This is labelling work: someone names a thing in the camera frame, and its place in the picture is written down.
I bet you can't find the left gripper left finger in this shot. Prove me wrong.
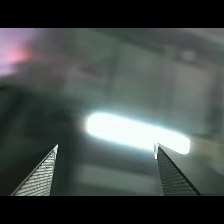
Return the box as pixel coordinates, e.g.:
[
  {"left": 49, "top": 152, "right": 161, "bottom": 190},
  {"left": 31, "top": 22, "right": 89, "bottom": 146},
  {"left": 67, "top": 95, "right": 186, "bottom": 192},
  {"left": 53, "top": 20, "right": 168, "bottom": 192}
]
[{"left": 0, "top": 143, "right": 59, "bottom": 197}]

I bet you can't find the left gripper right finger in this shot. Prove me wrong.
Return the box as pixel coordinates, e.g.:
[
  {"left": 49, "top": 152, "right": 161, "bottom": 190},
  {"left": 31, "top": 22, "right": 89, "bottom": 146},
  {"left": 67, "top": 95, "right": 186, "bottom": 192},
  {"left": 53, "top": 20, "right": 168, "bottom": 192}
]
[{"left": 153, "top": 142, "right": 224, "bottom": 197}]

